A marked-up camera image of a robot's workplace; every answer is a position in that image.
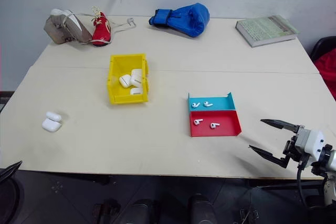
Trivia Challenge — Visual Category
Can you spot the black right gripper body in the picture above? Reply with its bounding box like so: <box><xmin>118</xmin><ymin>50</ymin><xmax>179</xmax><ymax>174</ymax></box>
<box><xmin>283</xmin><ymin>124</ymin><xmax>310</xmax><ymax>167</ymax></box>

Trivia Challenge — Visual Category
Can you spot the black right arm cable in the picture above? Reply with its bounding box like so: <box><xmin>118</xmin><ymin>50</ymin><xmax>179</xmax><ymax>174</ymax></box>
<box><xmin>296</xmin><ymin>153</ymin><xmax>312</xmax><ymax>209</ymax></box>

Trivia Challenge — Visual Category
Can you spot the grey cloth shoe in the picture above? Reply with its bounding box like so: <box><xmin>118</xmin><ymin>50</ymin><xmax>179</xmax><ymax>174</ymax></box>
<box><xmin>43</xmin><ymin>8</ymin><xmax>93</xmax><ymax>46</ymax></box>

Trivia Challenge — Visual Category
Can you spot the blue boxing glove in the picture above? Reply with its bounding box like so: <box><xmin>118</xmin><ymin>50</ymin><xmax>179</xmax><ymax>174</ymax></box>
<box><xmin>148</xmin><ymin>2</ymin><xmax>211</xmax><ymax>39</ymax></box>

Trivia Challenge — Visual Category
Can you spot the small red shoe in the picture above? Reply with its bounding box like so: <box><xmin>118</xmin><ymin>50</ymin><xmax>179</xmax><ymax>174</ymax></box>
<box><xmin>91</xmin><ymin>6</ymin><xmax>112</xmax><ymax>48</ymax></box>

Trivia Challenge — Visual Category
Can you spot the red shallow tray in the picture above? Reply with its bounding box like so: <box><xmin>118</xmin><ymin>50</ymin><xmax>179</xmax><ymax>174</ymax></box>
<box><xmin>189</xmin><ymin>110</ymin><xmax>243</xmax><ymax>137</ymax></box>

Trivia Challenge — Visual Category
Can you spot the blue shallow tray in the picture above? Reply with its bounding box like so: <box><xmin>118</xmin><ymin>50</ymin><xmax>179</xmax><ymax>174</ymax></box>
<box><xmin>187</xmin><ymin>91</ymin><xmax>237</xmax><ymax>112</ymax></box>

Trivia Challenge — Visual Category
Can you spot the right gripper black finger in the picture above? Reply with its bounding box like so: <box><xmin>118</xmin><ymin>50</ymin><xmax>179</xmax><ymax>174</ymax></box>
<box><xmin>260</xmin><ymin>119</ymin><xmax>299</xmax><ymax>133</ymax></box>
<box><xmin>248</xmin><ymin>145</ymin><xmax>291</xmax><ymax>169</ymax></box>

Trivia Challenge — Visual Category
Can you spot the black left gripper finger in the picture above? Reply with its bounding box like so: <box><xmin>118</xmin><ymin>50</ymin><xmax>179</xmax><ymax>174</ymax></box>
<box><xmin>0</xmin><ymin>160</ymin><xmax>24</xmax><ymax>183</ymax></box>

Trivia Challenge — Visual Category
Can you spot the thick green-covered book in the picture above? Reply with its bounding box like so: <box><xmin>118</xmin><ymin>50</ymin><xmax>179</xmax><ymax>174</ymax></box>
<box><xmin>235</xmin><ymin>14</ymin><xmax>300</xmax><ymax>48</ymax></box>

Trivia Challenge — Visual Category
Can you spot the beige shoelace with metal clip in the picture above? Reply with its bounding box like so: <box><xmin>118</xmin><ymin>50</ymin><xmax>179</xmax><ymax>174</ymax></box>
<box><xmin>109</xmin><ymin>17</ymin><xmax>138</xmax><ymax>36</ymax></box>

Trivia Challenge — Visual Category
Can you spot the yellow plastic bin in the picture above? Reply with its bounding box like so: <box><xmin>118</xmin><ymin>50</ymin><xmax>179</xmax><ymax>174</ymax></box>
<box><xmin>106</xmin><ymin>52</ymin><xmax>151</xmax><ymax>105</ymax></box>

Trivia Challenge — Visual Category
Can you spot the black chair with red cloth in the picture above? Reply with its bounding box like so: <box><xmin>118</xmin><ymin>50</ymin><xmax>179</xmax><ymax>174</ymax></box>
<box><xmin>309</xmin><ymin>36</ymin><xmax>336</xmax><ymax>102</ymax></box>

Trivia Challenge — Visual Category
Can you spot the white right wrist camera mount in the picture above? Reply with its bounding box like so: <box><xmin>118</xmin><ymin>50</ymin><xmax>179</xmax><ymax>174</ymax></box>
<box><xmin>295</xmin><ymin>129</ymin><xmax>327</xmax><ymax>161</ymax></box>

